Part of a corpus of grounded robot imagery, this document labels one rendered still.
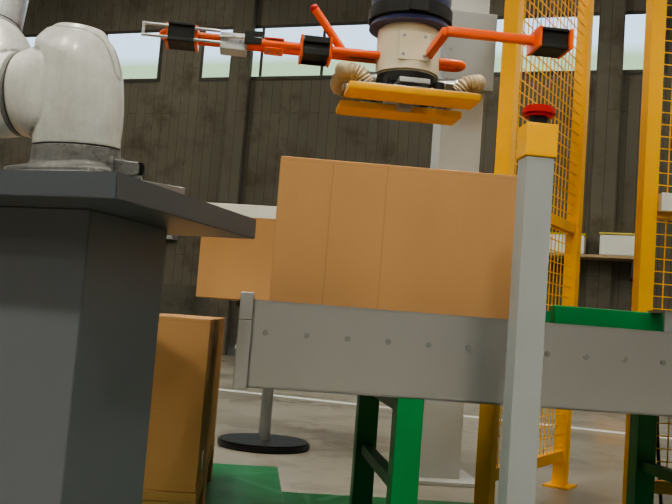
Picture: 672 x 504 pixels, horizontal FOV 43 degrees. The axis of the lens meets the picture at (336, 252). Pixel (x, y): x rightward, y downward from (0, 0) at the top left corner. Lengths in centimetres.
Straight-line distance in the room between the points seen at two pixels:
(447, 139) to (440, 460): 120
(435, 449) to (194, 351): 146
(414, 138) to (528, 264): 943
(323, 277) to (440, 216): 32
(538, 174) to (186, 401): 94
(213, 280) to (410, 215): 169
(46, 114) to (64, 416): 51
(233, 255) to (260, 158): 821
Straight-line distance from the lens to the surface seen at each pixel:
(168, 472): 206
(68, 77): 156
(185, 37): 230
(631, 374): 206
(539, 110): 183
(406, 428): 192
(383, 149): 1124
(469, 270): 209
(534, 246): 179
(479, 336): 194
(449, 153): 330
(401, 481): 193
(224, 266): 362
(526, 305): 178
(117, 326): 152
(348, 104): 236
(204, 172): 1211
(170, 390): 204
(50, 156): 155
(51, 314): 146
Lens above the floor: 56
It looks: 5 degrees up
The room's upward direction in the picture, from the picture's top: 4 degrees clockwise
